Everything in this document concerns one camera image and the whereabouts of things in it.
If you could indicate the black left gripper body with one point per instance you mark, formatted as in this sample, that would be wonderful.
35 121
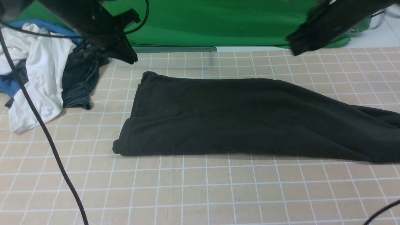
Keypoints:
92 21

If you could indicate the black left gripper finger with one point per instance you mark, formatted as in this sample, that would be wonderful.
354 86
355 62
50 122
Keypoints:
119 48

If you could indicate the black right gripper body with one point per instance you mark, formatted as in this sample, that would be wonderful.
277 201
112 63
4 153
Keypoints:
330 20

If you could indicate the dark gray long-sleeved shirt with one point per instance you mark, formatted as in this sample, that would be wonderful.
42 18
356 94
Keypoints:
259 116

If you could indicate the dark teal crumpled shirt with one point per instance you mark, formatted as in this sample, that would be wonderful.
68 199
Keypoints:
79 79

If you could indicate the white crumpled shirt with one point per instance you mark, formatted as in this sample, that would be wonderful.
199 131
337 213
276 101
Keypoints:
46 59

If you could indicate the blue crumpled shirt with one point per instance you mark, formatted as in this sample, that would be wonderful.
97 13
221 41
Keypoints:
9 85

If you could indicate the green backdrop cloth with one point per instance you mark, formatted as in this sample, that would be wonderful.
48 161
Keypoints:
221 23

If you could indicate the beige grid tablecloth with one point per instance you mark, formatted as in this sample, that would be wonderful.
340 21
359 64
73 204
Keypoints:
237 189

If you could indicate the gray metal rail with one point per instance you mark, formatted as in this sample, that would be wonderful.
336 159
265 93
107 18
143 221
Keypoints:
171 49

